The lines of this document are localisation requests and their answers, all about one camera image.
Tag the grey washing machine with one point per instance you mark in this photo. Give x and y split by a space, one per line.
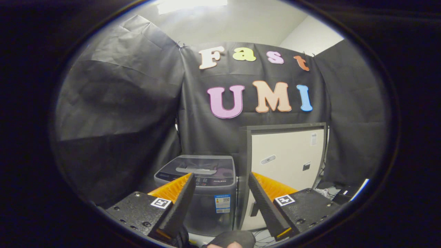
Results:
206 213

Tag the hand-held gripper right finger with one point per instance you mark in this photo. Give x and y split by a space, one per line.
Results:
265 206

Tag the white cabinet with grey frame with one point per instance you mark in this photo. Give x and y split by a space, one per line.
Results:
286 151

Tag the small black box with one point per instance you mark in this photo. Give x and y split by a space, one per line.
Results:
344 195

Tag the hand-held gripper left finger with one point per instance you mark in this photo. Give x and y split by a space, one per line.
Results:
179 206

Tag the black backdrop cloth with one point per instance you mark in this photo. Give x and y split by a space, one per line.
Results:
137 103

